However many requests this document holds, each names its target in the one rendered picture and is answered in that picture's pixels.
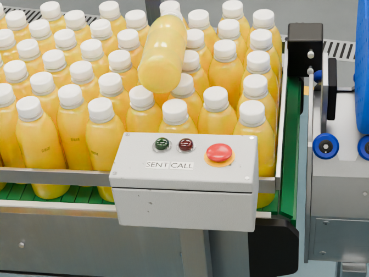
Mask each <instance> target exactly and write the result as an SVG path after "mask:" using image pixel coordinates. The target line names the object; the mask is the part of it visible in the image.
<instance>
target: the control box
mask: <svg viewBox="0 0 369 277"><path fill-rule="evenodd" d="M160 137H165V138H167V139H168V140H169V142H170V146H169V147H168V148H167V149H164V150H159V149H156V148H155V145H154V144H155V140H156V139H158V138H160ZM183 138H189V139H191V140H192V141H193V143H194V146H193V148H192V149H190V150H188V151H183V150H181V149H179V147H178V143H179V141H180V140H181V139H183ZM216 143H224V144H227V145H229V146H230V147H231V149H232V155H231V157H230V158H229V159H227V160H225V161H221V162H216V161H213V160H210V159H209V158H208V157H207V155H206V150H207V149H208V147H210V146H211V145H213V144H216ZM148 162H150V163H148ZM152 162H155V163H153V164H154V165H152V166H153V167H151V164H152ZM147 163H148V164H149V165H150V166H149V165H148V164H147ZM156 163H158V164H159V165H160V166H161V163H162V166H161V167H160V166H159V165H158V164H157V165H156ZM165 163H167V164H166V167H165ZM173 163H177V164H173ZM185 163H186V166H185ZM172 164H173V165H172ZM180 164H182V166H183V167H178V166H179V165H180ZM189 164H191V165H190V168H189ZM171 165H172V166H173V167H176V168H173V167H172V166H171ZM147 166H149V167H147ZM155 166H156V167H155ZM184 166H185V168H184ZM109 181H110V186H112V193H113V198H114V202H115V207H116V212H117V215H118V220H119V224H120V225H124V226H146V227H157V228H179V229H200V230H222V231H244V232H253V231H254V230H255V219H256V208H257V201H258V190H259V165H258V137H257V136H249V135H208V134H167V133H146V132H125V133H124V134H123V136H122V139H121V142H120V146H119V149H118V152H117V154H116V157H115V160H114V164H113V167H112V169H111V172H110V175H109Z"/></svg>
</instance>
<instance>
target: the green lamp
mask: <svg viewBox="0 0 369 277"><path fill-rule="evenodd" d="M154 145H155V148H156V149H159V150H164V149H167V148H168V147H169V146H170V142H169V140H168V139H167V138H165V137H160V138H158V139H156V140H155V144H154Z"/></svg>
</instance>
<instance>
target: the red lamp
mask: <svg viewBox="0 0 369 277"><path fill-rule="evenodd" d="M193 146H194V143H193V141H192V140H191V139H189V138H183V139H181V140H180V141H179V143H178V147H179V149H181V150H183V151H188V150H190V149H192V148H193Z"/></svg>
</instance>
